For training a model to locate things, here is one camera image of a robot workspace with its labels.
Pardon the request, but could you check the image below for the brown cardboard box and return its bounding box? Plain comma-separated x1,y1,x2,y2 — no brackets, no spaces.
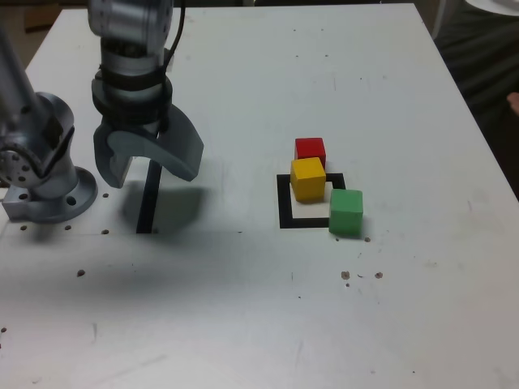
22,6,62,33

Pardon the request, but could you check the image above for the green cube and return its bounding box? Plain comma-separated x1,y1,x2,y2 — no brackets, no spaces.
328,189,364,236

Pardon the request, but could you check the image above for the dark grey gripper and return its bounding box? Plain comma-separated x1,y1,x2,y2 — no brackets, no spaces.
92,104,205,189

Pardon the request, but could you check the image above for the red cube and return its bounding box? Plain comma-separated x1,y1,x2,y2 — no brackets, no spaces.
294,137,328,169

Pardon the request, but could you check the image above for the white round object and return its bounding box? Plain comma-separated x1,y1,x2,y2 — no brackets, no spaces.
465,0,519,15

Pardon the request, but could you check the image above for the black tape strip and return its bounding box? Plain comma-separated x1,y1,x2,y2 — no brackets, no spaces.
135,160,163,235

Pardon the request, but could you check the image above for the yellow cube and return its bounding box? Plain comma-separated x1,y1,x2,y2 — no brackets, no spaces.
290,157,328,203

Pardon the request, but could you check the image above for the black tape square outline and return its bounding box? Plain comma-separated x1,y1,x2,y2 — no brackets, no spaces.
277,173,347,230

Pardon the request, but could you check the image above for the white post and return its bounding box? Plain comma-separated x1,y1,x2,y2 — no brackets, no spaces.
431,0,447,40

